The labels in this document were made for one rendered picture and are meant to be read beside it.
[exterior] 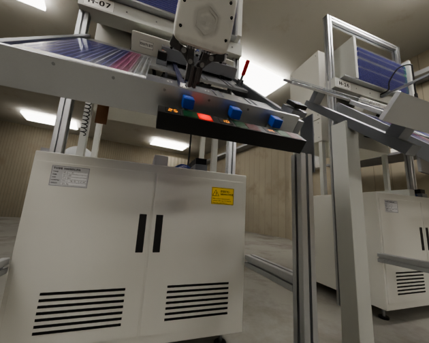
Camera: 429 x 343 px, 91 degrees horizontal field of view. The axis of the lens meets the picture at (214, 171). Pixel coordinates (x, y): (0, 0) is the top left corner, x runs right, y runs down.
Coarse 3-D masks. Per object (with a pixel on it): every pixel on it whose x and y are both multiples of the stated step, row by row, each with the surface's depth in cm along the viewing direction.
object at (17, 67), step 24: (0, 48) 36; (24, 48) 37; (0, 72) 37; (24, 72) 38; (48, 72) 39; (72, 72) 40; (96, 72) 40; (120, 72) 42; (72, 96) 42; (96, 96) 43; (120, 96) 44; (144, 96) 45; (168, 96) 46; (192, 96) 47; (216, 96) 48; (240, 120) 52; (264, 120) 54; (288, 120) 55
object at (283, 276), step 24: (96, 0) 92; (120, 0) 94; (240, 0) 115; (240, 24) 112; (312, 120) 59; (312, 144) 58; (192, 168) 85; (0, 264) 52; (264, 264) 66; (288, 288) 55
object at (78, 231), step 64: (64, 192) 62; (128, 192) 68; (192, 192) 75; (64, 256) 60; (128, 256) 65; (192, 256) 72; (0, 320) 54; (64, 320) 58; (128, 320) 63; (192, 320) 69
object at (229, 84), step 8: (96, 40) 91; (152, 56) 97; (152, 64) 77; (168, 64) 90; (168, 72) 77; (184, 72) 82; (184, 80) 91; (200, 80) 81; (208, 80) 82; (216, 80) 88; (224, 80) 95; (232, 80) 104; (208, 88) 91; (216, 88) 96; (232, 88) 85; (240, 88) 87
